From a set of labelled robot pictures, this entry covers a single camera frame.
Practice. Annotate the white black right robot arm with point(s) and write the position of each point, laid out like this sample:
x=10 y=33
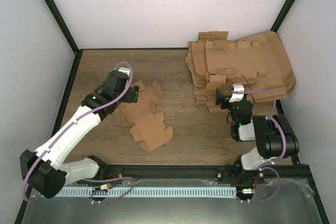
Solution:
x=272 y=134

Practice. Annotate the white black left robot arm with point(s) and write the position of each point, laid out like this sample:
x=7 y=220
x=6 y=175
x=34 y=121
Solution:
x=44 y=169

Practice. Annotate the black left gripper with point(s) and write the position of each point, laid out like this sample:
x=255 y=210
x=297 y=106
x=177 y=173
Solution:
x=129 y=98

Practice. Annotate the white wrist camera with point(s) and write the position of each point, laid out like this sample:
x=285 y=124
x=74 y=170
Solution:
x=237 y=92
x=125 y=70

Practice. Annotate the clear acrylic front plate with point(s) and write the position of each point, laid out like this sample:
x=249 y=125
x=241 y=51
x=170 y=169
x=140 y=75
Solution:
x=276 y=201

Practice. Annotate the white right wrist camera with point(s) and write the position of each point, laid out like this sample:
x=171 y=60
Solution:
x=237 y=92

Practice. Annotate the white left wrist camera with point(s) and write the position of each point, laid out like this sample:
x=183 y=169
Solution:
x=125 y=70

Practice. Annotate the black back left frame post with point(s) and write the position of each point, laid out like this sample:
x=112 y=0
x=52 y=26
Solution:
x=62 y=25

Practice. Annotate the brown cardboard box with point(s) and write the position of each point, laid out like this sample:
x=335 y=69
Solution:
x=148 y=127

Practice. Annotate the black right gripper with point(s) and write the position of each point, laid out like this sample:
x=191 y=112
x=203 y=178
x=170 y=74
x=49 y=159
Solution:
x=220 y=98

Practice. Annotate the black front mounting rail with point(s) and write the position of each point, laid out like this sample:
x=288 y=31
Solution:
x=224 y=174

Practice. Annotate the light blue slotted cable duct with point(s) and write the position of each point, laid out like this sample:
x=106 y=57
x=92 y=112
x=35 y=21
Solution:
x=151 y=192

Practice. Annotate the stack of flat cardboard blanks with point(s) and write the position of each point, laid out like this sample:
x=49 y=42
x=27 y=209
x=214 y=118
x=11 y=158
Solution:
x=259 y=62

